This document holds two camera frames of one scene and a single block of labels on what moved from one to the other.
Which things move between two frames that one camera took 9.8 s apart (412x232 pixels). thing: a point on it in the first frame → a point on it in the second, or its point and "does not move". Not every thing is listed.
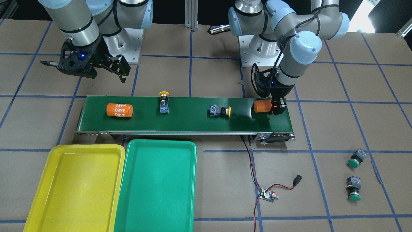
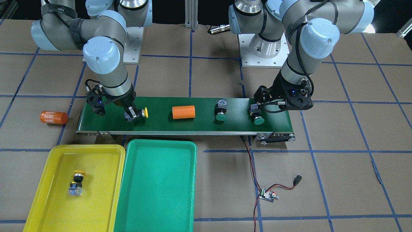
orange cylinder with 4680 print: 119,110 → 54,117
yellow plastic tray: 81,190 does not move
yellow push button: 163,103 → 75,188
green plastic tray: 157,190 does not move
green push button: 357,158 → 221,109
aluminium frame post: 191,14 does not move
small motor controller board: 268,195 does not move
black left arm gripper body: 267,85 → 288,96
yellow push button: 216,110 → 130,113
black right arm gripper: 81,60 → 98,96
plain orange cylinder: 262,105 → 183,112
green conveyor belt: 179,115 does not move
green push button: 353,184 → 256,114
